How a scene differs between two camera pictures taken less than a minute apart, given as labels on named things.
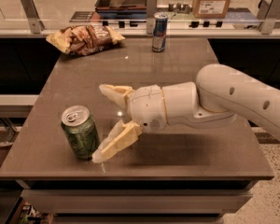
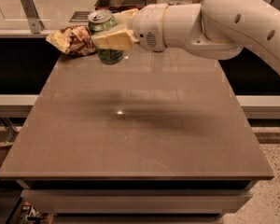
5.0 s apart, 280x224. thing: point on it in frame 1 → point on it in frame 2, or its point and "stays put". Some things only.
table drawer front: x=135 y=202 stays put
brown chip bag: x=81 y=39 stays put
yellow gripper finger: x=125 y=134 → x=119 y=37
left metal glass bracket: x=33 y=14 stays put
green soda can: x=82 y=131 → x=100 y=20
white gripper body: x=147 y=107 → x=147 y=25
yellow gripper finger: x=119 y=93 → x=126 y=16
